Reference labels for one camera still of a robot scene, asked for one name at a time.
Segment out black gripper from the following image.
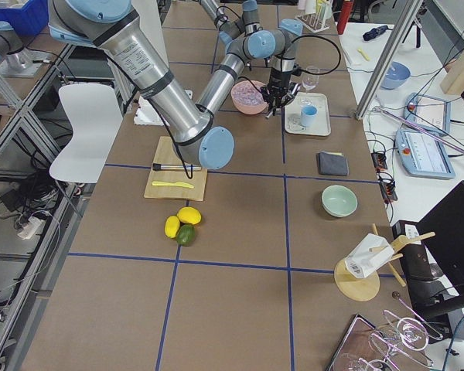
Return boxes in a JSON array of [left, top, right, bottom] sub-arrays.
[[260, 57, 300, 118]]

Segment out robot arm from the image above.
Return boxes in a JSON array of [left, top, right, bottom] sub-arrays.
[[196, 1, 302, 117], [48, 1, 237, 169]]

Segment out light blue plastic cup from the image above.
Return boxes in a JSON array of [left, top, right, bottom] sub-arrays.
[[300, 105, 318, 128]]

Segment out clear ice cubes pile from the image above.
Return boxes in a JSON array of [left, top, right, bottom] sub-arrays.
[[231, 82, 264, 107]]

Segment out white cup on stand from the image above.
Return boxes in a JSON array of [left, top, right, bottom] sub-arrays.
[[345, 233, 394, 279]]

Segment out cream bear tray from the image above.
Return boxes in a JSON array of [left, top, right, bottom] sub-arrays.
[[284, 93, 331, 136]]

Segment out pink bowl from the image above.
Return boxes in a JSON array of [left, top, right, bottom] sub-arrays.
[[230, 80, 268, 115]]

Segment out clear wine glass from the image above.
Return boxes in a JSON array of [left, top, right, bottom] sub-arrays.
[[299, 66, 320, 107]]

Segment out grey folded cloth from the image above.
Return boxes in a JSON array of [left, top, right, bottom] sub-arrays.
[[316, 151, 349, 176]]

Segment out red bottle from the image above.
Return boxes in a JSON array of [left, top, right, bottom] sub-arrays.
[[336, 0, 353, 35]]

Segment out green bowl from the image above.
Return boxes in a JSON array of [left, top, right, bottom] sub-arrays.
[[321, 185, 358, 218]]

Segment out dark folded umbrella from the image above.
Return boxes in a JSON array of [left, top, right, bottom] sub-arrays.
[[363, 25, 392, 42]]

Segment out blue bowl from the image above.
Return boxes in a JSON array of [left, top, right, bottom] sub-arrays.
[[380, 61, 411, 90]]

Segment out wooden cutting board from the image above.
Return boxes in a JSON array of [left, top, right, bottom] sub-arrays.
[[144, 136, 207, 201]]

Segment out steel muddler rod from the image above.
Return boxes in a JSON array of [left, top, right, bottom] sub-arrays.
[[152, 163, 202, 172]]

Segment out yellow lemon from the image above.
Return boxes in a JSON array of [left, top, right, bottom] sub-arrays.
[[164, 216, 181, 239], [176, 206, 202, 225]]

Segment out yellow plastic knife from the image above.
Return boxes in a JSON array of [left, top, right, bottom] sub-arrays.
[[151, 180, 195, 189]]

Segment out near teach pendant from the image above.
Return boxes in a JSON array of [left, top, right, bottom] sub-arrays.
[[395, 128, 455, 179]]

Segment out teach pendant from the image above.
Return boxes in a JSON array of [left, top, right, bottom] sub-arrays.
[[395, 128, 455, 179], [403, 93, 452, 136]]

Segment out far teach pendant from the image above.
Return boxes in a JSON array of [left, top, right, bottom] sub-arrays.
[[403, 93, 452, 136]]

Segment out green avocado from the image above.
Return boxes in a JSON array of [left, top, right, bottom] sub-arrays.
[[175, 224, 196, 247]]

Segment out white chair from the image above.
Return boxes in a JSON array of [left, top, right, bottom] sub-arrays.
[[49, 83, 123, 183]]

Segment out wooden mug tree stand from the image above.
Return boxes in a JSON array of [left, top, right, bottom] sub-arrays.
[[334, 224, 435, 301]]

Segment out black monitor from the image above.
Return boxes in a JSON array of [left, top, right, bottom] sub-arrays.
[[417, 180, 464, 319]]

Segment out dark tray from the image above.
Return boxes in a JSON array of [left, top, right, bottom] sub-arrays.
[[326, 314, 379, 370]]

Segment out hanging wine glasses rack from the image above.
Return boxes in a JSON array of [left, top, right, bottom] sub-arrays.
[[365, 310, 443, 370]]

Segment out white wire cup rack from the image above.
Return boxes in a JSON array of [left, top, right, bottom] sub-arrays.
[[296, 0, 333, 33]]

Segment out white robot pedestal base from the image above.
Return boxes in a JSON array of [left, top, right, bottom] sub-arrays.
[[134, 94, 163, 126]]

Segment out aluminium frame post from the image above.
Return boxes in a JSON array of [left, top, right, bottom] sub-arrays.
[[354, 0, 422, 121]]

